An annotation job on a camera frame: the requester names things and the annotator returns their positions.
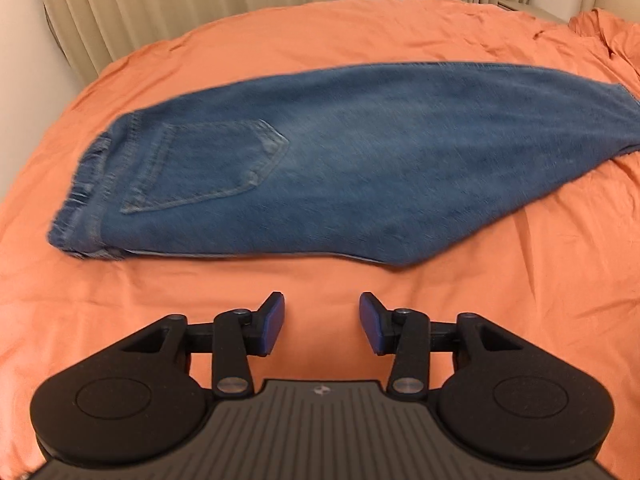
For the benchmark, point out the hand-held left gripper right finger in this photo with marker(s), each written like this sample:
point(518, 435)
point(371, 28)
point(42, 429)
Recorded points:
point(371, 323)

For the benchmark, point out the orange pillow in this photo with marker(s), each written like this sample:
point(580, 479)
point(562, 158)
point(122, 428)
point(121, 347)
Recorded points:
point(612, 40)

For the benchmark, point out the beige nightstand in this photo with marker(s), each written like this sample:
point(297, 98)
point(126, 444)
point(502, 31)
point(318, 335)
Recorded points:
point(530, 10)

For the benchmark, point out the orange bed sheet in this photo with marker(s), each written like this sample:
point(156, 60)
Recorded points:
point(280, 40)

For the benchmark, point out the blue denim pants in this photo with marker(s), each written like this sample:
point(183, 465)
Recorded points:
point(320, 160)

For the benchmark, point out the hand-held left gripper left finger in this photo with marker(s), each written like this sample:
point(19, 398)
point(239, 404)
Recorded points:
point(273, 323)

